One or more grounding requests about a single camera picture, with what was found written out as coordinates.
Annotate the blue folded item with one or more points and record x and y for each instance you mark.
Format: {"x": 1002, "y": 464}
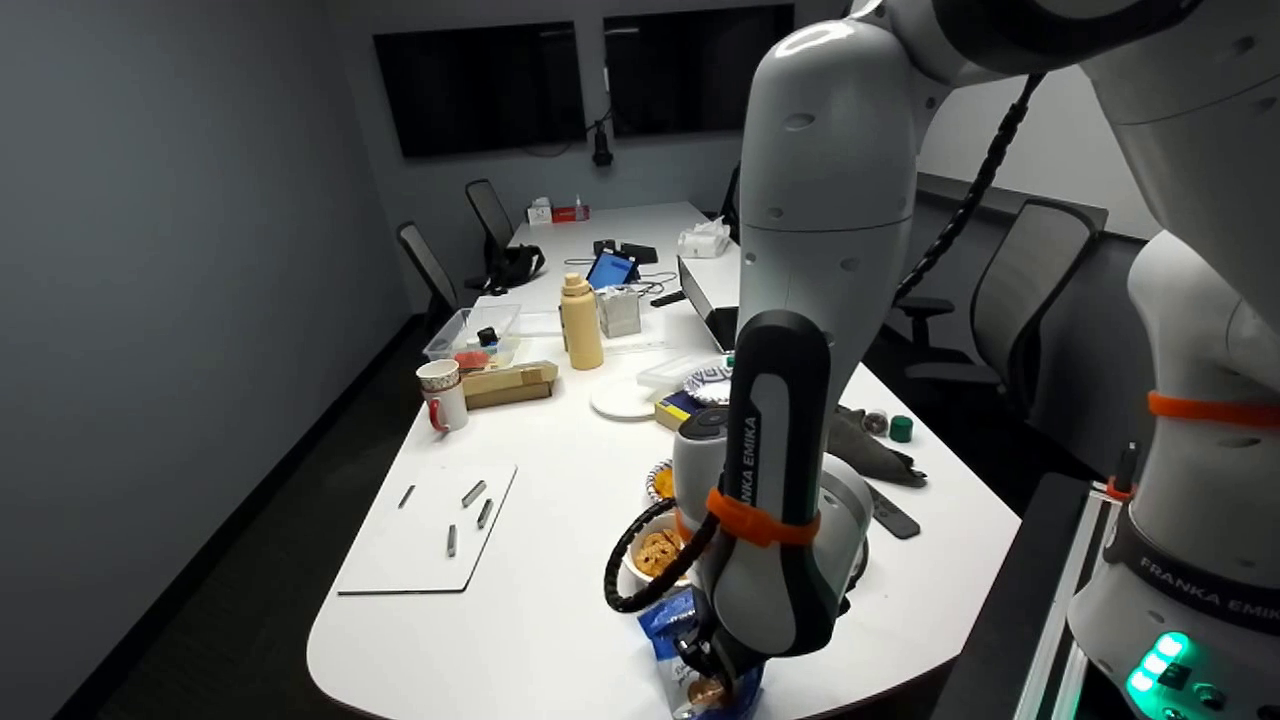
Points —
{"x": 614, "y": 269}

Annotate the grey cup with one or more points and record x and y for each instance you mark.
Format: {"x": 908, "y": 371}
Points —
{"x": 623, "y": 312}

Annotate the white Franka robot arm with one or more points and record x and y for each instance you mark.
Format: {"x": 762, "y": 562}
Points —
{"x": 826, "y": 201}

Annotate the grey mesh office chair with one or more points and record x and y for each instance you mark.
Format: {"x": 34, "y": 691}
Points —
{"x": 1021, "y": 285}

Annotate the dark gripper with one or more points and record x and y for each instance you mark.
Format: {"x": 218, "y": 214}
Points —
{"x": 715, "y": 654}

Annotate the clear plastic container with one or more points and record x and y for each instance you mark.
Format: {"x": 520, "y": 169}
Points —
{"x": 472, "y": 331}

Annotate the white rectangular box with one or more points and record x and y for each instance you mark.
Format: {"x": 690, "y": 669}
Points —
{"x": 707, "y": 285}

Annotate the brown pretzel crisps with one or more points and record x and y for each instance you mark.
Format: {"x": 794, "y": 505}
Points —
{"x": 656, "y": 546}

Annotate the black office chair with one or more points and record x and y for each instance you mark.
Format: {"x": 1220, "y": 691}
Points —
{"x": 490, "y": 214}
{"x": 428, "y": 267}

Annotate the wide black wall screen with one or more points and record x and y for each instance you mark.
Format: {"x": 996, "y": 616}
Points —
{"x": 481, "y": 86}
{"x": 702, "y": 64}

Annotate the white flat board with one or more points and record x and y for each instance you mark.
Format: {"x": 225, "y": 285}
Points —
{"x": 401, "y": 553}

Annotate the green cap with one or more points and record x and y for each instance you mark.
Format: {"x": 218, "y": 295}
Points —
{"x": 901, "y": 430}

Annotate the grey remote control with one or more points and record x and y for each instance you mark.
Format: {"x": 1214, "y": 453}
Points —
{"x": 893, "y": 514}

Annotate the black bag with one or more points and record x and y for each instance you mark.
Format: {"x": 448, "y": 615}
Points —
{"x": 515, "y": 267}

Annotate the white tissue pack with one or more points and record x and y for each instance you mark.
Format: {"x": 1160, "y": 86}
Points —
{"x": 702, "y": 242}

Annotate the red and white box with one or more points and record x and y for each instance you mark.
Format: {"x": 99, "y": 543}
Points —
{"x": 559, "y": 208}

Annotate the silver metal piece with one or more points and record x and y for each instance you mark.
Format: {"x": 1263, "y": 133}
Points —
{"x": 448, "y": 543}
{"x": 406, "y": 499}
{"x": 472, "y": 493}
{"x": 485, "y": 514}

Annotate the dark grey cloth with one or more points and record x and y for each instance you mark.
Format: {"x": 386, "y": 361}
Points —
{"x": 874, "y": 453}

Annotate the white paper cup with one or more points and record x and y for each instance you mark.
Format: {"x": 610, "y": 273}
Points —
{"x": 445, "y": 400}

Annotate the yellow mustard bottle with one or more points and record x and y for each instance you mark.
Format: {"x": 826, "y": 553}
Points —
{"x": 580, "y": 327}

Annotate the white round plate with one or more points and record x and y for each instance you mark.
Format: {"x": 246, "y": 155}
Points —
{"x": 627, "y": 400}

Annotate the blue pretzel snack wrapper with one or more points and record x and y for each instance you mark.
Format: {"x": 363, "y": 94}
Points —
{"x": 672, "y": 620}

